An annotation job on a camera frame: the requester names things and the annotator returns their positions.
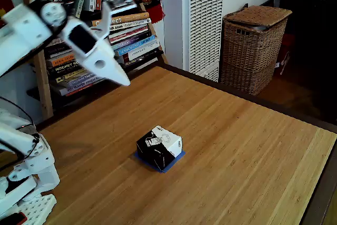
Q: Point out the white Modern Romance book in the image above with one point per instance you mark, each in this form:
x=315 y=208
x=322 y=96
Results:
x=131 y=23

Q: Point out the blue tape square target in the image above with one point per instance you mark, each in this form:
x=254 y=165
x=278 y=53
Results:
x=165 y=170

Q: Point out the tan Connect book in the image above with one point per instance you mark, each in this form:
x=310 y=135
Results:
x=131 y=17

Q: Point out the wrist camera board white mount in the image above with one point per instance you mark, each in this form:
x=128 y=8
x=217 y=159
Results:
x=105 y=19

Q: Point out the black and white servo box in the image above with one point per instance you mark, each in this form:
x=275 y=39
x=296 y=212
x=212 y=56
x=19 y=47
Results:
x=158 y=146

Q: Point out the dark purple book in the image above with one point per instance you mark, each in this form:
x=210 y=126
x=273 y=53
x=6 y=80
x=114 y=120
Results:
x=134 y=40

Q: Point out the wooden ladder bookshelf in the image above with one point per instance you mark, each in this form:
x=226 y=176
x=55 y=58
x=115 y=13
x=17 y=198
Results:
x=43 y=82

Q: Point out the brown wicker laundry basket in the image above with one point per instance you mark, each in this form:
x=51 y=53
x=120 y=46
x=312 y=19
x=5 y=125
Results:
x=247 y=51

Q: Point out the red black table clamp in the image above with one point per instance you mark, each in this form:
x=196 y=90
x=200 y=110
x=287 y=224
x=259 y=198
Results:
x=13 y=219

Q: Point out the white louvred heater panel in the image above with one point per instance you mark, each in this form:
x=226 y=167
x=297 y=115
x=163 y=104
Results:
x=205 y=24

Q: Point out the red bag white print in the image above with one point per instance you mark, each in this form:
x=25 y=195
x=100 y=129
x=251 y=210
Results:
x=285 y=59

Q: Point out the white book red stripes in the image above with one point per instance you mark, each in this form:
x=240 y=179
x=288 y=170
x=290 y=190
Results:
x=129 y=32

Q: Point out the black Rocket book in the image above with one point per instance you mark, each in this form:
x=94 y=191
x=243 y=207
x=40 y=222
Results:
x=64 y=67

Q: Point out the light blue book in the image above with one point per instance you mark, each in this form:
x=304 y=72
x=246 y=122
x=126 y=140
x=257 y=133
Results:
x=137 y=45

